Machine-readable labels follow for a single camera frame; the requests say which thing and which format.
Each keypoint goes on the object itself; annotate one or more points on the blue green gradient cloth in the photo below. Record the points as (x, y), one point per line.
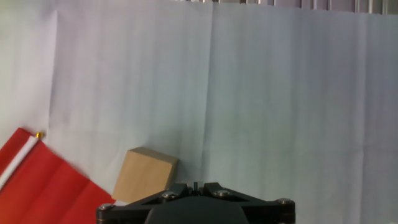
(248, 93)

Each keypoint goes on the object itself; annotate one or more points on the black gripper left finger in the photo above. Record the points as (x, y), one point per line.
(124, 213)

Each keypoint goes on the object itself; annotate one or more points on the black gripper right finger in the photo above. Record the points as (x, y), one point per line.
(270, 211)

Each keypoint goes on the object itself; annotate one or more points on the small wooden block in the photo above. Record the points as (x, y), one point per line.
(143, 174)

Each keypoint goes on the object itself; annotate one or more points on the small red flag gold tip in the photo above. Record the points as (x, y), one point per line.
(46, 193)

